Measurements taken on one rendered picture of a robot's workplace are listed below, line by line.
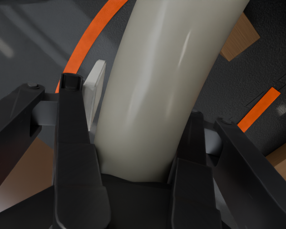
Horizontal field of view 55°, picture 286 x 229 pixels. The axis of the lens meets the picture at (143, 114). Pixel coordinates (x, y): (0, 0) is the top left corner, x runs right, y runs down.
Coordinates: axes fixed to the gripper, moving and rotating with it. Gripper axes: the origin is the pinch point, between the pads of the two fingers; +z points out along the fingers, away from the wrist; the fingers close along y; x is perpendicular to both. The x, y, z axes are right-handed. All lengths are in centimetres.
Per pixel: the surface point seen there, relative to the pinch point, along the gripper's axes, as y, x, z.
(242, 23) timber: 33, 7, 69
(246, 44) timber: 37, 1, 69
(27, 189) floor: -33, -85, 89
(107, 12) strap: -8, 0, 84
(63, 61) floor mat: -22, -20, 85
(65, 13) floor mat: -23, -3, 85
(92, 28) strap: -13, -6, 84
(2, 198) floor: -45, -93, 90
